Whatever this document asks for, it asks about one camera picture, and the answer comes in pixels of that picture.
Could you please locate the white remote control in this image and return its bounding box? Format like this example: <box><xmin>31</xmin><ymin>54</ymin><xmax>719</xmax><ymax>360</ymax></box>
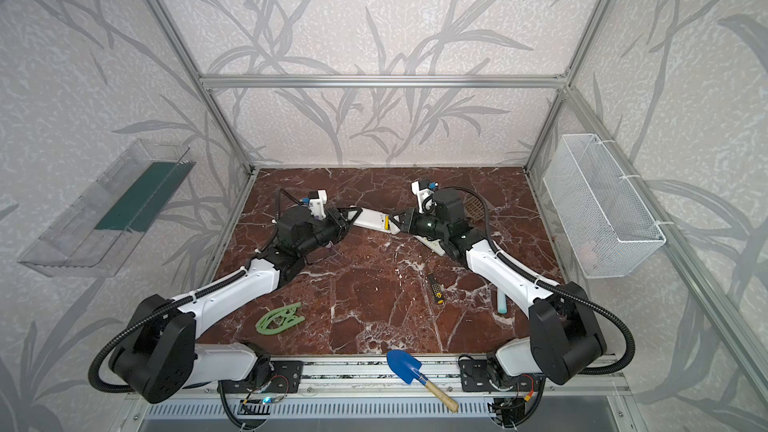
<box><xmin>354</xmin><ymin>208</ymin><xmax>400</xmax><ymax>235</ymax></box>
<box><xmin>416</xmin><ymin>236</ymin><xmax>445</xmax><ymax>257</ymax></box>

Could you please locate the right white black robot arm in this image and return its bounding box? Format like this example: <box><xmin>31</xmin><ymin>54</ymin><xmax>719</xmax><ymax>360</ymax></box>
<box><xmin>392</xmin><ymin>181</ymin><xmax>636</xmax><ymax>389</ymax></box>

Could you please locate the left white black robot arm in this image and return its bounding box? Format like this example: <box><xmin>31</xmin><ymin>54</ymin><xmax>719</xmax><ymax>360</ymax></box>
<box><xmin>87</xmin><ymin>205</ymin><xmax>363</xmax><ymax>404</ymax></box>

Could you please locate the green plastic hanger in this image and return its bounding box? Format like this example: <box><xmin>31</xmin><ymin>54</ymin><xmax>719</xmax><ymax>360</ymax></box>
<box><xmin>256</xmin><ymin>302</ymin><xmax>305</xmax><ymax>336</ymax></box>

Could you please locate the light blue spatula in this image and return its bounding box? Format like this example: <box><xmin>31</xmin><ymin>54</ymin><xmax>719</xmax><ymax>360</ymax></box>
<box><xmin>496</xmin><ymin>289</ymin><xmax>508</xmax><ymax>315</ymax></box>

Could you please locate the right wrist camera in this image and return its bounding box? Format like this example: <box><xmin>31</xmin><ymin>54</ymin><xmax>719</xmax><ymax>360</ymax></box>
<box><xmin>411</xmin><ymin>179</ymin><xmax>439</xmax><ymax>213</ymax></box>

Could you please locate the blue shovel wooden handle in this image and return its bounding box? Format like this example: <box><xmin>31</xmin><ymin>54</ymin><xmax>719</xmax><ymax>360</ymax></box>
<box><xmin>386</xmin><ymin>350</ymin><xmax>459</xmax><ymax>413</ymax></box>

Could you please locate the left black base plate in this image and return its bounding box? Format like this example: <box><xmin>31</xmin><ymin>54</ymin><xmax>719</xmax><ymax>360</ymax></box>
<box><xmin>223</xmin><ymin>360</ymin><xmax>304</xmax><ymax>395</ymax></box>

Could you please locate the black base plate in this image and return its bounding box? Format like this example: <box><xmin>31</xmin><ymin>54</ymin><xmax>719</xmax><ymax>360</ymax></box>
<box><xmin>223</xmin><ymin>360</ymin><xmax>304</xmax><ymax>395</ymax></box>
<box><xmin>457</xmin><ymin>354</ymin><xmax>513</xmax><ymax>392</ymax></box>

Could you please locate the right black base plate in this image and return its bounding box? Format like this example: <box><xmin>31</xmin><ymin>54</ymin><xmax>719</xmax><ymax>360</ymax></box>
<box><xmin>457</xmin><ymin>354</ymin><xmax>513</xmax><ymax>392</ymax></box>

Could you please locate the aluminium front rail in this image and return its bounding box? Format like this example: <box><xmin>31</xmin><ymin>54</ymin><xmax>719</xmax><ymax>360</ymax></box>
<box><xmin>128</xmin><ymin>355</ymin><xmax>631</xmax><ymax>400</ymax></box>

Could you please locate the white wire basket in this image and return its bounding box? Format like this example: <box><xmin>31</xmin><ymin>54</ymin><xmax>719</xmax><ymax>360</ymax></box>
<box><xmin>544</xmin><ymin>134</ymin><xmax>666</xmax><ymax>279</ymax></box>

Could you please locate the clear plastic wall bin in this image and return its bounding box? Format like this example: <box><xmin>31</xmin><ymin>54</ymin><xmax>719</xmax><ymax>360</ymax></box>
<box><xmin>19</xmin><ymin>139</ymin><xmax>196</xmax><ymax>278</ymax></box>

